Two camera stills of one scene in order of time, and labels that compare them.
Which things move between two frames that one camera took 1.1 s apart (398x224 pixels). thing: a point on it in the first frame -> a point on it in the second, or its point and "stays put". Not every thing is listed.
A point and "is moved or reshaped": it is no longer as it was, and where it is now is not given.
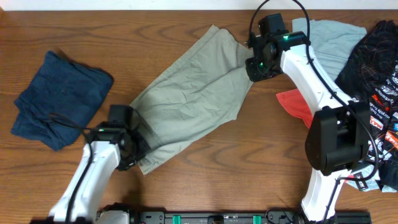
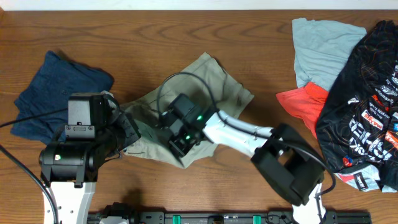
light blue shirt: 332,42 stays put
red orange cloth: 295,104 stays put
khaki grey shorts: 204,91 is moved or reshaped
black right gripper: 254,74 -> 177,145
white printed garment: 370,184 stays put
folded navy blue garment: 58,102 stays put
